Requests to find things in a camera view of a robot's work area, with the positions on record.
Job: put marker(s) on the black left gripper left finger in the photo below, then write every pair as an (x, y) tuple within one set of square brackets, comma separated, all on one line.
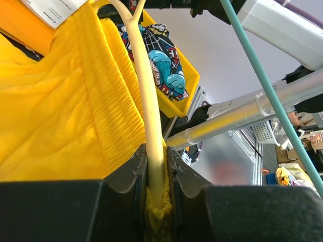
[(108, 209)]

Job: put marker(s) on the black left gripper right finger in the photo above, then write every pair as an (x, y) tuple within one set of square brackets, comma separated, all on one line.
[(205, 212)]

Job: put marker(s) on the yellow shorts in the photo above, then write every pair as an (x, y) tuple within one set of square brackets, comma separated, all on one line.
[(76, 114)]

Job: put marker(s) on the teal plastic hanger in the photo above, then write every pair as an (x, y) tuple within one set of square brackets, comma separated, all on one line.
[(272, 97)]

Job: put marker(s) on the comic print shorts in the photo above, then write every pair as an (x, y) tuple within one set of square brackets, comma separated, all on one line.
[(164, 61)]

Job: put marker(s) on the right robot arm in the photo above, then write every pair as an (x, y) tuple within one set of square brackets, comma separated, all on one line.
[(284, 34)]

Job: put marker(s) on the yellow plastic tray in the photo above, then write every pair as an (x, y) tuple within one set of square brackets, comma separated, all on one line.
[(172, 108)]

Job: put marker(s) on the silver clothes rack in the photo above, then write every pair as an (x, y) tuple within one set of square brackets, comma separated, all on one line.
[(254, 110)]

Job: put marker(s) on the white paper booklet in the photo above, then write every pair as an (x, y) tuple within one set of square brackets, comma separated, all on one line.
[(53, 12)]

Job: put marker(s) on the orange envelope with label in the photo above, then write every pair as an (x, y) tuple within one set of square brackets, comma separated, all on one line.
[(18, 22)]

